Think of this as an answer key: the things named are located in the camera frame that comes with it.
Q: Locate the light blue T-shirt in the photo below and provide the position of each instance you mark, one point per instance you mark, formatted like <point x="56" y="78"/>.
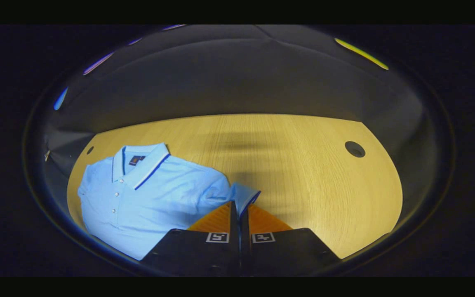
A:
<point x="155" y="202"/>

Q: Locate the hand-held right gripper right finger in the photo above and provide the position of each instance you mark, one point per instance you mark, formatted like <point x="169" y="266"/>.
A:
<point x="244" y="231"/>

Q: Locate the black backdrop cloth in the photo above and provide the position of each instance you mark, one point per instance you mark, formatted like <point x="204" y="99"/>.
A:
<point x="237" y="74"/>

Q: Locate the small white backdrop clip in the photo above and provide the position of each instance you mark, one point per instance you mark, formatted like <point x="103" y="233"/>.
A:
<point x="47" y="155"/>

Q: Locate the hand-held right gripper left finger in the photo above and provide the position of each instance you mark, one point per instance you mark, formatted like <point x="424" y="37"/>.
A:
<point x="233" y="218"/>

